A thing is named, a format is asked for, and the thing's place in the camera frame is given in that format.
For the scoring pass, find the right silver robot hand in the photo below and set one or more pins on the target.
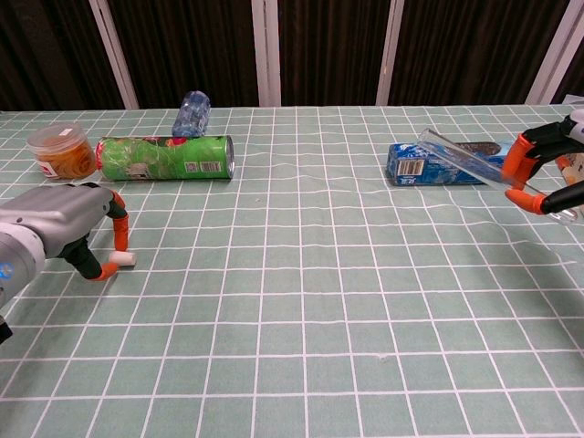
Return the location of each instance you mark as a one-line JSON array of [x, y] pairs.
[[556, 141]]

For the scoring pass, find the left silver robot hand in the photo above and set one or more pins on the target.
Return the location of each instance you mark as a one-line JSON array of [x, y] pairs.
[[59, 214]]

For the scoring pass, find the small white cork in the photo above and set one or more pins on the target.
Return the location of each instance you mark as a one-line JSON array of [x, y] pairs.
[[125, 258]]

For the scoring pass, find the clear thin tube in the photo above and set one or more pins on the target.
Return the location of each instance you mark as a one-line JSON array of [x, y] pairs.
[[456, 153]]

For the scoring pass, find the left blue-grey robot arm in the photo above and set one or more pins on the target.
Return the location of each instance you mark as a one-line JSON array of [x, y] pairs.
[[18, 264]]

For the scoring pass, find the orange carton box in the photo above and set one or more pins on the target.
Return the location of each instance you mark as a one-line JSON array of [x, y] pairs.
[[576, 169]]

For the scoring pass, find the clear jar of rubber bands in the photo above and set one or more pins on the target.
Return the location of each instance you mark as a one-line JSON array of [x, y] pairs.
[[64, 155]]

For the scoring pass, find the green chip can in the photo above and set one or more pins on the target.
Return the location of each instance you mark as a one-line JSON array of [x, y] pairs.
[[164, 157]]

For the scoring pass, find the blue cookie box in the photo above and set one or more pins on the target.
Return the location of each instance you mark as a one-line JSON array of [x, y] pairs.
[[424, 169]]

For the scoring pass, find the clear plastic water bottle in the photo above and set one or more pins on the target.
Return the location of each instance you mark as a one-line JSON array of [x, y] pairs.
[[191, 114]]

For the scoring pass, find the green checkered tablecloth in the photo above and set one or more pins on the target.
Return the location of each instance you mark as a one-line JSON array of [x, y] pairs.
[[292, 319]]

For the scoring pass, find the white metal frame post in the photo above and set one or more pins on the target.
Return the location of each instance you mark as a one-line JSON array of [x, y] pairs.
[[267, 50], [114, 55], [556, 50], [390, 50]]

